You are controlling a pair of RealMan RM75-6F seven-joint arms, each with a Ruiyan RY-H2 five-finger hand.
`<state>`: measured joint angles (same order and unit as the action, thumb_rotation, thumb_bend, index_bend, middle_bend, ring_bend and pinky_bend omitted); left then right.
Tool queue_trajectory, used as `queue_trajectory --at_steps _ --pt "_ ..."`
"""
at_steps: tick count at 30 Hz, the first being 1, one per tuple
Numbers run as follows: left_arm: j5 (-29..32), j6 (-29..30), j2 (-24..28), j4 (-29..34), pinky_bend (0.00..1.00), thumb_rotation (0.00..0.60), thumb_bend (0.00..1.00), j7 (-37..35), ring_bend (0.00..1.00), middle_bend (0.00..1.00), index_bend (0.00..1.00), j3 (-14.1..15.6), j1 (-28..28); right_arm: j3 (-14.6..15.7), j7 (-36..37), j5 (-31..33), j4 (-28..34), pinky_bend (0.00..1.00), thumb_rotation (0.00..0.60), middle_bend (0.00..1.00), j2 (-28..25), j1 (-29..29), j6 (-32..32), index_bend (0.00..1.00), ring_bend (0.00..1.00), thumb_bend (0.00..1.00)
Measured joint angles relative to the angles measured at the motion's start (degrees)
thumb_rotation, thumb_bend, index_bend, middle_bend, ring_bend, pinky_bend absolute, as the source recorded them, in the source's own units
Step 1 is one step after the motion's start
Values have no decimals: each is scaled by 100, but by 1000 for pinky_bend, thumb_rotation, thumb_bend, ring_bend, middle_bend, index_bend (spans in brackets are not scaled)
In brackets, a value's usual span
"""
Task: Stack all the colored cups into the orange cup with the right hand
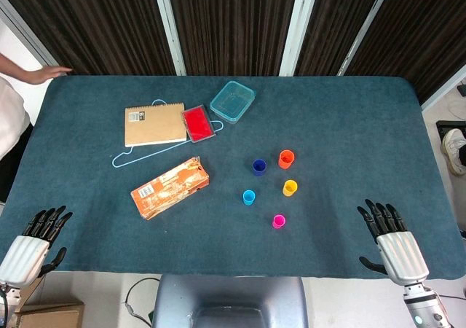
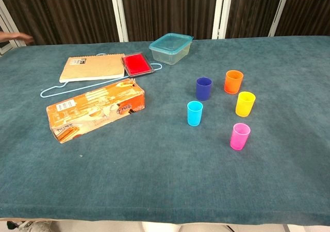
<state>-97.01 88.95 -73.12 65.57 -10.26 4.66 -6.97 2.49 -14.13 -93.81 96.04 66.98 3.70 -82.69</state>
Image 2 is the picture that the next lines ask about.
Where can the light blue plastic cup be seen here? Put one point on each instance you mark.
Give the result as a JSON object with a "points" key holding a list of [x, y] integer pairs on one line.
{"points": [[194, 116]]}

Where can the dark blue plastic cup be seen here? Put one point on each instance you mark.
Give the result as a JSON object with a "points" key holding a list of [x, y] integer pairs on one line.
{"points": [[203, 91]]}

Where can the yellow plastic cup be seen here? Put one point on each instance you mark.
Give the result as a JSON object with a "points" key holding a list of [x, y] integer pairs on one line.
{"points": [[245, 107]]}

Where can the pink plastic cup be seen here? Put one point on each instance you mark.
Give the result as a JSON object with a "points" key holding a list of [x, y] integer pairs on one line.
{"points": [[239, 139]]}

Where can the orange plastic cup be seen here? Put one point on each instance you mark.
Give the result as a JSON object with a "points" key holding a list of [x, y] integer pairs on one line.
{"points": [[233, 83]]}

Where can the red ink pad case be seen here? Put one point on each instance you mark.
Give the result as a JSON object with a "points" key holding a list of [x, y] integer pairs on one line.
{"points": [[136, 64]]}

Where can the clear container with teal lid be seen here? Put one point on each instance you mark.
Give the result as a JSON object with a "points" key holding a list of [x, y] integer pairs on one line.
{"points": [[170, 49]]}

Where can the teal table cloth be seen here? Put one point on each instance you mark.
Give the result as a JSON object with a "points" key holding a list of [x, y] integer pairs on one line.
{"points": [[154, 170]]}

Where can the orange worn cardboard box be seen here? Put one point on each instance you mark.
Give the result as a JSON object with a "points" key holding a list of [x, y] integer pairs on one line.
{"points": [[95, 110]]}

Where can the brown spiral notebook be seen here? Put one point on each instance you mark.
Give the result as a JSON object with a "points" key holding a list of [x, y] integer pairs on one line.
{"points": [[92, 67]]}

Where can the bystander person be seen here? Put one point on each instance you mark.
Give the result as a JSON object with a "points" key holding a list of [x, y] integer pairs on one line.
{"points": [[15, 36]]}

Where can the white grey sneaker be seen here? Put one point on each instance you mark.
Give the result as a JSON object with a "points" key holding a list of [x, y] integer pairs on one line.
{"points": [[33, 226]]}

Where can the white partition post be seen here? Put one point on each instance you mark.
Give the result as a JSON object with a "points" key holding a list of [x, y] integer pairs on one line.
{"points": [[11, 27], [279, 10], [119, 15], [221, 13]]}

